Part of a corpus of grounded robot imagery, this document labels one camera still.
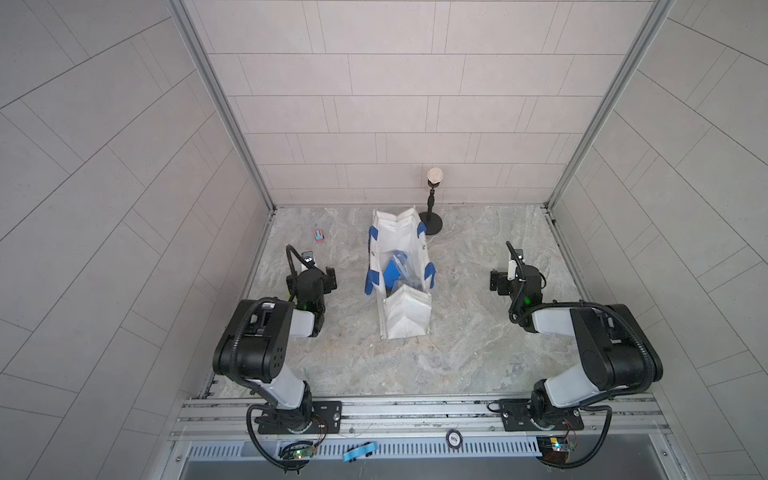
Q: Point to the blue tape strip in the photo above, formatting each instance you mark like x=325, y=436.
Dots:
x=363, y=451

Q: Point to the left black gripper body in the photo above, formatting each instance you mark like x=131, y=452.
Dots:
x=324, y=280

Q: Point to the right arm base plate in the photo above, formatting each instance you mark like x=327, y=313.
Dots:
x=520, y=415

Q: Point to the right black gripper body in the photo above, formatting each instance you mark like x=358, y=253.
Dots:
x=500, y=281

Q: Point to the green circuit board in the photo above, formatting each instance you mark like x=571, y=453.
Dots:
x=555, y=449
x=298, y=451

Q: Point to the black stand with round head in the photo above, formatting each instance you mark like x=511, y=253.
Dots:
x=432, y=221

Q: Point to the aluminium rail frame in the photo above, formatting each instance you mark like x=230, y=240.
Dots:
x=403, y=427

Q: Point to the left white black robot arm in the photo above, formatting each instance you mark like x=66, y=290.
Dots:
x=253, y=349

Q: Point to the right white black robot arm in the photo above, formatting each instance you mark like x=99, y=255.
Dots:
x=615, y=357

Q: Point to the round black white sticker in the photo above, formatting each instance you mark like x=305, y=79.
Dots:
x=454, y=439

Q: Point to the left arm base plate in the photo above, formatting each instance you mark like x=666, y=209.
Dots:
x=322, y=417

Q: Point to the white canvas bag blue handles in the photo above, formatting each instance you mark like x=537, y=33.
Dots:
x=400, y=273

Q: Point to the left green circuit board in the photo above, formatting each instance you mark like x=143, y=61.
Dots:
x=298, y=451

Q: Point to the right green circuit board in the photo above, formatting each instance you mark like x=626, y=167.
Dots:
x=555, y=449

